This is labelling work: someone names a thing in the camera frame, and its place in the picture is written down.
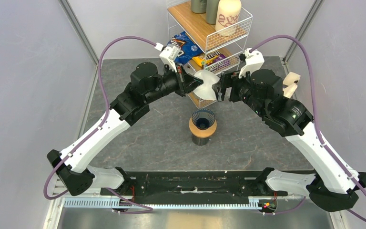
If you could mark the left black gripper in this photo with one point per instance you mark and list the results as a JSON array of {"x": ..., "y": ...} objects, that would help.
[{"x": 187, "y": 82}]

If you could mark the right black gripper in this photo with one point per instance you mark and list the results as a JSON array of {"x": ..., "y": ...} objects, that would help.
[{"x": 228, "y": 79}]

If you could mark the single white paper filter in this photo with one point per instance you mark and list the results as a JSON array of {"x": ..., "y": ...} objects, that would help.
[{"x": 206, "y": 91}]

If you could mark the wooden ring dripper stand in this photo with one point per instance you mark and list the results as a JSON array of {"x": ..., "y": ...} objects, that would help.
[{"x": 202, "y": 133}]

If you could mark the dark glass carafe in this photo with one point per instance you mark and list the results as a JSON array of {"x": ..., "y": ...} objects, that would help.
[{"x": 200, "y": 141}]

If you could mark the blue ribbed coffee dripper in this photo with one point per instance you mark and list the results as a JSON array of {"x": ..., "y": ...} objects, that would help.
[{"x": 203, "y": 118}]

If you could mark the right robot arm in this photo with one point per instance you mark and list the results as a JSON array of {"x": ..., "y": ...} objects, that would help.
[{"x": 329, "y": 186}]

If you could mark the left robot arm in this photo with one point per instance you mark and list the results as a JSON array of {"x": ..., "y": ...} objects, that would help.
[{"x": 146, "y": 86}]

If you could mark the paper coffee filter stack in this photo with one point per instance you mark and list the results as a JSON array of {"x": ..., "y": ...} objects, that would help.
[{"x": 290, "y": 84}]

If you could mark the yellow M&M candy bag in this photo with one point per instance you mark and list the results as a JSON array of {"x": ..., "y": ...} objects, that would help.
[{"x": 214, "y": 62}]

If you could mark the blue Doritos chip bag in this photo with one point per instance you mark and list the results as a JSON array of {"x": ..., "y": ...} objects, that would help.
[{"x": 187, "y": 48}]

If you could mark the cream white bottle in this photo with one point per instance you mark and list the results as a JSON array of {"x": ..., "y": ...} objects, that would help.
[{"x": 227, "y": 15}]

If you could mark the grey green bottle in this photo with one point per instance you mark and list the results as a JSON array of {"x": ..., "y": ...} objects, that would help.
[
  {"x": 198, "y": 6},
  {"x": 211, "y": 11}
]

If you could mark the white wire shelf rack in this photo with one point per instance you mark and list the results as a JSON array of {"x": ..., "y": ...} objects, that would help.
[{"x": 180, "y": 18}]

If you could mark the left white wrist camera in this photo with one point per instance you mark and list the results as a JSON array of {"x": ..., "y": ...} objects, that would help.
[{"x": 168, "y": 54}]

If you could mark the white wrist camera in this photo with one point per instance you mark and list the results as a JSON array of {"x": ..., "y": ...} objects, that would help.
[
  {"x": 168, "y": 54},
  {"x": 253, "y": 61}
]

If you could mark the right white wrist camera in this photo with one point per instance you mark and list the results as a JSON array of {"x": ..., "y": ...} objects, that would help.
[{"x": 253, "y": 61}]

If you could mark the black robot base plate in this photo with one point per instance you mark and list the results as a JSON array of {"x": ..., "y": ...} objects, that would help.
[{"x": 193, "y": 187}]

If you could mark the aluminium rail frame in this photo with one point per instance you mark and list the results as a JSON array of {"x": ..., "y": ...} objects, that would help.
[{"x": 283, "y": 210}]

